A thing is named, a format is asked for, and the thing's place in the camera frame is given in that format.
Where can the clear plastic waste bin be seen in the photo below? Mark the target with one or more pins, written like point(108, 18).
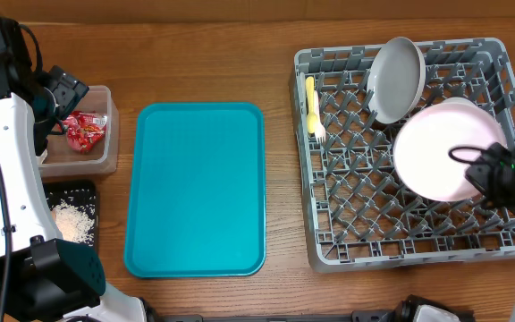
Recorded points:
point(92, 156)

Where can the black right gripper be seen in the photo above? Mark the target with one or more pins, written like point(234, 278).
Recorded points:
point(479, 175)

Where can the pink plastic fork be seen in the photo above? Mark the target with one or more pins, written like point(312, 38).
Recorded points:
point(320, 133)

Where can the white deep bowl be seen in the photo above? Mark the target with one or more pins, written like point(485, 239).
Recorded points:
point(459, 100)

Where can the pink round plate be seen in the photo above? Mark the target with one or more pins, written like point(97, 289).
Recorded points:
point(421, 149)

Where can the black food waste tray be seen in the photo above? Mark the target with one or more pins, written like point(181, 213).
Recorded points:
point(78, 193)

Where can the yellow plastic spoon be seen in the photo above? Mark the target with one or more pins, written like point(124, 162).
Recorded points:
point(311, 117)

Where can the grey shallow bowl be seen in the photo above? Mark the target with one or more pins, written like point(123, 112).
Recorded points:
point(396, 79)

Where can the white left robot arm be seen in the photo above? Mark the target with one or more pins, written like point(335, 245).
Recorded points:
point(43, 277)

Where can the large red snack wrapper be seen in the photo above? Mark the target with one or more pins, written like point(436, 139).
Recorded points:
point(85, 130)

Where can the teal plastic serving tray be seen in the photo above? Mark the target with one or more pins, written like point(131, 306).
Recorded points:
point(197, 205)

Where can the white rice pile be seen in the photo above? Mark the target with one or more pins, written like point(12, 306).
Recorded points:
point(74, 223)

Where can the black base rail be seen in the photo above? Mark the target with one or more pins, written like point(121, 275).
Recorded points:
point(355, 316)

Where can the grey plastic dishwasher rack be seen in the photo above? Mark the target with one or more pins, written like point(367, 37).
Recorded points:
point(358, 214)

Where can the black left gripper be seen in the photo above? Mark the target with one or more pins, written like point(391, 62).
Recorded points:
point(69, 90)

